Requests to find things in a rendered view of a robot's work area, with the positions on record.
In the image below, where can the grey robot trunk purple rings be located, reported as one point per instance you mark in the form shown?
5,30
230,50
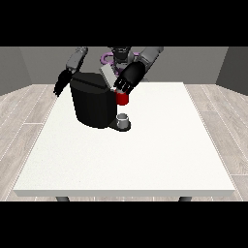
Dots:
120,56

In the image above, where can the black coffee machine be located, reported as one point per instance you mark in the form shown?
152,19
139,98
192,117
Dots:
93,100

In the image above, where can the red pod holder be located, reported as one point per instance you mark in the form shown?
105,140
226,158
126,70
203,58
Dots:
121,98

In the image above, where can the dark table leg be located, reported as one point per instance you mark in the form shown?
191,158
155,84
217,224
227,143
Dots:
185,198
62,198

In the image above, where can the small grey cup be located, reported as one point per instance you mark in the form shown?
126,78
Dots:
122,120

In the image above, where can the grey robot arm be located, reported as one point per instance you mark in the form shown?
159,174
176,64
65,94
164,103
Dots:
75,59
148,55

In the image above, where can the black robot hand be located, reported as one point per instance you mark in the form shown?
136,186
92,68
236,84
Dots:
61,80
130,77

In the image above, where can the pale grey machine lid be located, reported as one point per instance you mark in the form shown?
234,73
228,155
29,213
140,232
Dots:
108,75

